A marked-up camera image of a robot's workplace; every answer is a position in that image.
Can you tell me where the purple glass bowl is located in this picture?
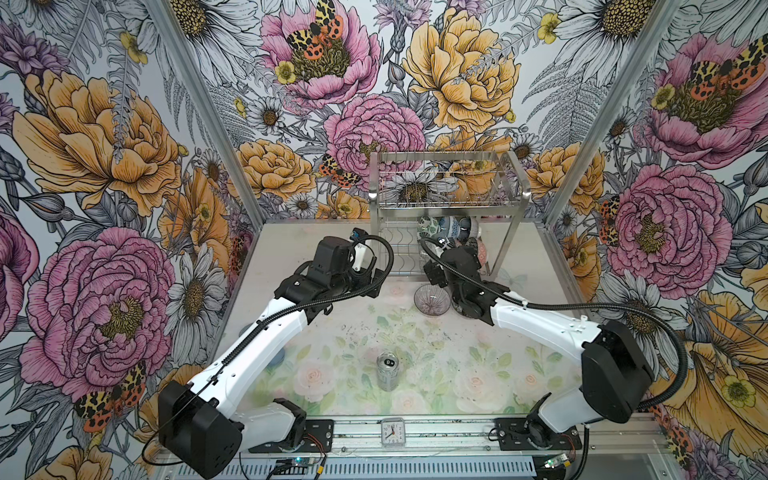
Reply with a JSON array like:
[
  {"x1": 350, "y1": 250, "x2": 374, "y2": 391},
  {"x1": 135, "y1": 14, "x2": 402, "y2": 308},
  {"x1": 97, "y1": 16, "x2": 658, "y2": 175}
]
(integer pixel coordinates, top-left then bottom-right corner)
[{"x1": 413, "y1": 284, "x2": 451, "y2": 317}]

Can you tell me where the blue floral bowl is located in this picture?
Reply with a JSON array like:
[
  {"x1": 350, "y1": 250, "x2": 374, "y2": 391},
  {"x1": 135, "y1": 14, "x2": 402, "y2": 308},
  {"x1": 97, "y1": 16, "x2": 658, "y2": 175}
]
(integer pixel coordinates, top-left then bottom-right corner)
[{"x1": 439, "y1": 216, "x2": 462, "y2": 240}]

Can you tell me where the dark grey petal bowl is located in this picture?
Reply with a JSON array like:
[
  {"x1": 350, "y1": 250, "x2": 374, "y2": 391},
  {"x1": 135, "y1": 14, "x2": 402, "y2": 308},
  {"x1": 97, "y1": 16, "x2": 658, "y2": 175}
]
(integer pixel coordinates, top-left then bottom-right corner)
[{"x1": 457, "y1": 217, "x2": 481, "y2": 243}]

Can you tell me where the green leaf pattern bowl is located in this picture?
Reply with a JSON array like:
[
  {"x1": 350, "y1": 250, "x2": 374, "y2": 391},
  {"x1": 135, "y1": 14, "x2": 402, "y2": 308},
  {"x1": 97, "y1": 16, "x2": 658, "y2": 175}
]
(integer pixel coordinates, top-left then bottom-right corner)
[{"x1": 417, "y1": 216, "x2": 442, "y2": 238}]

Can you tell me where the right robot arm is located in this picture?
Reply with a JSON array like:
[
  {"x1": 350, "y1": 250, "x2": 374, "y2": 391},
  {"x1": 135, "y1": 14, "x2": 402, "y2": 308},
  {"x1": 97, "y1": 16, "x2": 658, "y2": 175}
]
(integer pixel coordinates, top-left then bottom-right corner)
[{"x1": 419, "y1": 239, "x2": 652, "y2": 449}]

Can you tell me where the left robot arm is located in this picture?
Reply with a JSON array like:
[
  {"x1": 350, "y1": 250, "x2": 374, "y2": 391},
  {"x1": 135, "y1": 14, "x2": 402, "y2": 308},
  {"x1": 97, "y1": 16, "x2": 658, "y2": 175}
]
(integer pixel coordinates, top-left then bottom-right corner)
[{"x1": 155, "y1": 229, "x2": 395, "y2": 479}]

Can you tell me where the steel two-tier dish rack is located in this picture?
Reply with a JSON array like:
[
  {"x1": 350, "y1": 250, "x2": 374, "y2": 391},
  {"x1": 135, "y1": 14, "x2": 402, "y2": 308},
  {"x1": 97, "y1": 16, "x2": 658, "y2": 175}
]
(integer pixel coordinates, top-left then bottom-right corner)
[{"x1": 368, "y1": 151, "x2": 533, "y2": 279}]

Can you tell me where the silver drink can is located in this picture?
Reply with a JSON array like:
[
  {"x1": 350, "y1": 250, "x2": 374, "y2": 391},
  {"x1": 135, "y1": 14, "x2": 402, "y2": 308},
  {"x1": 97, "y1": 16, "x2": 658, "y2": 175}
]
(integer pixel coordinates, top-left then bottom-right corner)
[{"x1": 376, "y1": 352, "x2": 400, "y2": 392}]

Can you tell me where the small white clock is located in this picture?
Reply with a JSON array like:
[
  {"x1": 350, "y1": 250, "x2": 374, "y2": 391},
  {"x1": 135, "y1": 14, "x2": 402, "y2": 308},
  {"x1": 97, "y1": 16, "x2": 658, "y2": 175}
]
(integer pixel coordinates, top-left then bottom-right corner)
[{"x1": 380, "y1": 418, "x2": 406, "y2": 448}]

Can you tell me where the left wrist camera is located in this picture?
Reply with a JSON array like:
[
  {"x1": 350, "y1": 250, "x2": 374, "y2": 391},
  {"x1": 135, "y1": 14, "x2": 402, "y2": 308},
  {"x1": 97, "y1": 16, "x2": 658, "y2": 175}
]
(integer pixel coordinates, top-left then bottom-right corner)
[{"x1": 350, "y1": 227, "x2": 368, "y2": 272}]

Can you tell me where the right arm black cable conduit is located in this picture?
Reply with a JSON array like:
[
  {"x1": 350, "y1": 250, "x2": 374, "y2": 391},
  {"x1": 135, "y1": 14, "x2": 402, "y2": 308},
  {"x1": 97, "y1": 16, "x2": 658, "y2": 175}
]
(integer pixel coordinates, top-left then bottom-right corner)
[{"x1": 418, "y1": 236, "x2": 689, "y2": 480}]

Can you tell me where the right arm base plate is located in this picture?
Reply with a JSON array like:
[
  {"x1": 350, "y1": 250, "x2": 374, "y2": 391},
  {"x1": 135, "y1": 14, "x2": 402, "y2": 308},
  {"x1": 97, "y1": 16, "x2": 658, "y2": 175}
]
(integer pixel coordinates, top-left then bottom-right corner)
[{"x1": 489, "y1": 417, "x2": 583, "y2": 451}]

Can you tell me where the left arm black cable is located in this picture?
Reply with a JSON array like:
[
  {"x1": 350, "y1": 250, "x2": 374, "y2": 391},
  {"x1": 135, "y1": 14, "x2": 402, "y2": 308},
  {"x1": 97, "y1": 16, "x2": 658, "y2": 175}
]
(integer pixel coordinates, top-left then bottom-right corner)
[{"x1": 140, "y1": 233, "x2": 395, "y2": 468}]

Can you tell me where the aluminium front rail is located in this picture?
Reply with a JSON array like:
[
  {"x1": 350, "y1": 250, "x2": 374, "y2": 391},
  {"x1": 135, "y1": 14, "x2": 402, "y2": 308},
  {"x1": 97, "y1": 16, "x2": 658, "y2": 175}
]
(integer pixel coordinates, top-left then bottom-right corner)
[{"x1": 157, "y1": 413, "x2": 673, "y2": 460}]

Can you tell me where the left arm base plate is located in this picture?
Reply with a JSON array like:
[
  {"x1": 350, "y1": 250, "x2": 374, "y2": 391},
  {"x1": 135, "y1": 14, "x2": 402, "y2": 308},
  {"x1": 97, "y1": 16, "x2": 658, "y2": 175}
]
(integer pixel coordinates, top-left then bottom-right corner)
[{"x1": 248, "y1": 419, "x2": 335, "y2": 454}]

